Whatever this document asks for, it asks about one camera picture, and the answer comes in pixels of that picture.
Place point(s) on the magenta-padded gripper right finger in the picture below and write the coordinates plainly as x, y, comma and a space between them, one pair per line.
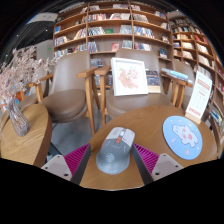
148, 160

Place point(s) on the grey computer mouse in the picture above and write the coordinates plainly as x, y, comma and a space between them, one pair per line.
113, 153

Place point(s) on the round wooden side table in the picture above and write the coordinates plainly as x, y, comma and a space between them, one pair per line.
23, 146
218, 140

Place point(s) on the brown wooden armchair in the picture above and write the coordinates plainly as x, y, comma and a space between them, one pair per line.
133, 103
188, 71
65, 100

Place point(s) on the glass vase with dried flowers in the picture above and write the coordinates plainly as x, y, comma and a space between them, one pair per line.
18, 121

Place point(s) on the wide wooden bookshelf with books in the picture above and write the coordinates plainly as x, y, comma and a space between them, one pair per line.
113, 33

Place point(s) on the white and red sign card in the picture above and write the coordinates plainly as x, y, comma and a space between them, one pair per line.
199, 96

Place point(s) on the white ceiling panel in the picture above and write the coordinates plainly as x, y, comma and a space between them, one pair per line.
43, 17

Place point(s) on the white framed flower picture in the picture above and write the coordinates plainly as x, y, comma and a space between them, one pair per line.
129, 77

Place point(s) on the round light blue mouse pad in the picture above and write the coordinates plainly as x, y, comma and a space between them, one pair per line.
182, 137

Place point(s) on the dark cover book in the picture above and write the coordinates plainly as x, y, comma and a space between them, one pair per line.
153, 80

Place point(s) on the light blue book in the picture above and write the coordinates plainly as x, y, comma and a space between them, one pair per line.
175, 74

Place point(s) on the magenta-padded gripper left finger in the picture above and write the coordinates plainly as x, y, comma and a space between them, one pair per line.
78, 158

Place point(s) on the curved wooden bookshelf with books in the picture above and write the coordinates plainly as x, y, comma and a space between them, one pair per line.
200, 50

